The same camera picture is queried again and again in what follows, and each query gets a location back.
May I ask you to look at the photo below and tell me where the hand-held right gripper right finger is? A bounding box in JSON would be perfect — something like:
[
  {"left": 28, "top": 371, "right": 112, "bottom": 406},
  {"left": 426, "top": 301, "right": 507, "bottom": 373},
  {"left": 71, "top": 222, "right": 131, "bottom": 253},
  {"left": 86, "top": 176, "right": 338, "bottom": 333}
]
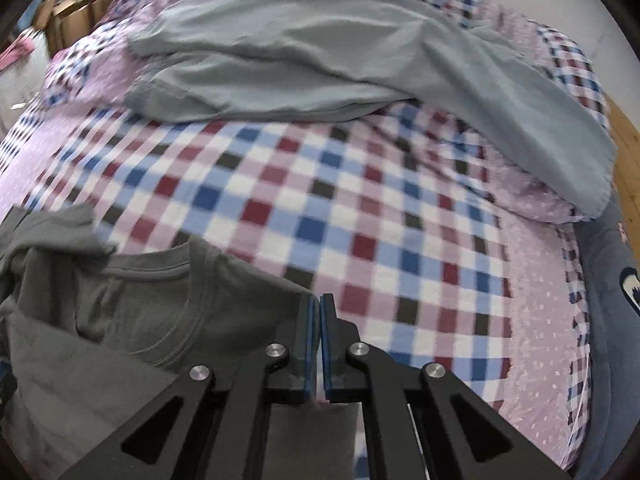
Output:
[{"left": 320, "top": 293, "right": 573, "bottom": 480}]

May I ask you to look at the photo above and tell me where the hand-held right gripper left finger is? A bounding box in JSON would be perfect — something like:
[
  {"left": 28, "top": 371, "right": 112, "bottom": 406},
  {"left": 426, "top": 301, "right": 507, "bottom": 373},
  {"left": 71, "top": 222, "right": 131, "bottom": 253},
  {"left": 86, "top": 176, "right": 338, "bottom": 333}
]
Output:
[{"left": 60, "top": 294, "right": 321, "bottom": 480}]

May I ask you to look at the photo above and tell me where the dark grey t-shirt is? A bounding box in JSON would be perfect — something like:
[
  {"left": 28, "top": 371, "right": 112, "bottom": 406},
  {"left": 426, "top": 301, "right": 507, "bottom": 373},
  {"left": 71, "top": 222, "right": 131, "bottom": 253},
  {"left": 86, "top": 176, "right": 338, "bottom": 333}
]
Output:
[{"left": 0, "top": 204, "right": 361, "bottom": 480}]

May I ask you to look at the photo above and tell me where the large checkered bed sheet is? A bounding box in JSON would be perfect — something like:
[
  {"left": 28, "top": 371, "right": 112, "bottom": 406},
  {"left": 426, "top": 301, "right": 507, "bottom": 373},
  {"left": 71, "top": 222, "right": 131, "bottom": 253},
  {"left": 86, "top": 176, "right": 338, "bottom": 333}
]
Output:
[{"left": 0, "top": 105, "right": 596, "bottom": 480}]

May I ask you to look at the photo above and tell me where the blue printed blanket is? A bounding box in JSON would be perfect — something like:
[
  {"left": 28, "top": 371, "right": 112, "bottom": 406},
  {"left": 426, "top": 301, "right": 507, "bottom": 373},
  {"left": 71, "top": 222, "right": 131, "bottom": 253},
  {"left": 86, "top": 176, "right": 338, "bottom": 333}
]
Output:
[{"left": 570, "top": 195, "right": 640, "bottom": 480}]

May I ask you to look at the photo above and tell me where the light blue-grey garment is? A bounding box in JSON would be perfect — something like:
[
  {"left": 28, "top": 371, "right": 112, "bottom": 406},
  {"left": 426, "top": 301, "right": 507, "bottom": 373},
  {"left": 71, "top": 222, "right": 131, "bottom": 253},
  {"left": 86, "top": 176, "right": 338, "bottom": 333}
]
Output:
[{"left": 125, "top": 0, "right": 617, "bottom": 221}]

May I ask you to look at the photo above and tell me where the cardboard box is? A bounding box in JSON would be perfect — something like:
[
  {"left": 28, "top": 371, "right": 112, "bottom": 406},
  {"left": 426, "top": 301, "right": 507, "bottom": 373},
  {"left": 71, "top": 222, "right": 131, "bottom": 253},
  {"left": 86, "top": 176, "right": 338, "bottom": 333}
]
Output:
[{"left": 32, "top": 0, "right": 113, "bottom": 56}]

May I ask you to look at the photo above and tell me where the pink cloth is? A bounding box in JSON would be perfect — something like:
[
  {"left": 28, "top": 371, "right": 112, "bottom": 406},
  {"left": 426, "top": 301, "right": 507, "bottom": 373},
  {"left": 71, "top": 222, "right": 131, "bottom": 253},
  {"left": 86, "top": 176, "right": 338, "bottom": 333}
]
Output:
[{"left": 0, "top": 27, "right": 37, "bottom": 72}]

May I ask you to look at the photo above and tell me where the wooden bed frame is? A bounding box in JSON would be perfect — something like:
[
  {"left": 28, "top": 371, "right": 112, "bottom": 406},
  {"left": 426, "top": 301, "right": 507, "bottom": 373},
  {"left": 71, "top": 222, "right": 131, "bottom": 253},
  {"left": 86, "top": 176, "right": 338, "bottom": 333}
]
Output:
[{"left": 602, "top": 95, "right": 640, "bottom": 211}]

